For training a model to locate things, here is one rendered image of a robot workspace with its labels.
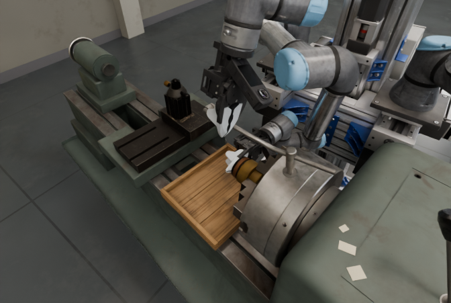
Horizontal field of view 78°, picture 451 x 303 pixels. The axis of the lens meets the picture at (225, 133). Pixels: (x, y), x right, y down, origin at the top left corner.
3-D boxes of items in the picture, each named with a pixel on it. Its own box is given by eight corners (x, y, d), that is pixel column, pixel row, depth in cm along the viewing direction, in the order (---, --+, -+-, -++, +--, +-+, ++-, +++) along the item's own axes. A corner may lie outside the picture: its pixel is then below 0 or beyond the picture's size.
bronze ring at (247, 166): (272, 163, 84) (249, 148, 89) (252, 181, 79) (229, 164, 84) (268, 183, 90) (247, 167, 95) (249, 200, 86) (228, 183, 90)
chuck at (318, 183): (333, 205, 94) (354, 148, 70) (274, 280, 81) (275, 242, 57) (324, 199, 95) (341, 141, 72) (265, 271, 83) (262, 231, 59)
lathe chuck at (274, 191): (324, 198, 95) (341, 141, 72) (265, 271, 83) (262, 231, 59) (301, 183, 100) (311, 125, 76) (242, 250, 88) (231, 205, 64)
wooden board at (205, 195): (282, 187, 110) (283, 181, 107) (215, 250, 91) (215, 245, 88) (227, 148, 125) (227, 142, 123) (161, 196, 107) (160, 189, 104)
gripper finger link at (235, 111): (217, 124, 72) (225, 91, 67) (234, 136, 69) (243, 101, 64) (209, 127, 69) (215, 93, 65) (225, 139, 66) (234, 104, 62)
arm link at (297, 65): (276, 34, 122) (334, 95, 79) (243, 36, 120) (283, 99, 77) (279, 5, 115) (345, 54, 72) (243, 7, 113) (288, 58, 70)
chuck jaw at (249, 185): (278, 198, 77) (249, 224, 70) (275, 209, 80) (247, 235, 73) (248, 176, 83) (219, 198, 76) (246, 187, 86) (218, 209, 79)
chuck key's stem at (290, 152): (295, 176, 70) (298, 148, 62) (291, 183, 69) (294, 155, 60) (286, 172, 71) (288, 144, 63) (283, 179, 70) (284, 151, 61)
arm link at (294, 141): (297, 158, 113) (302, 138, 106) (270, 161, 112) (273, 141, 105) (290, 144, 119) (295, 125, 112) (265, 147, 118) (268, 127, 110)
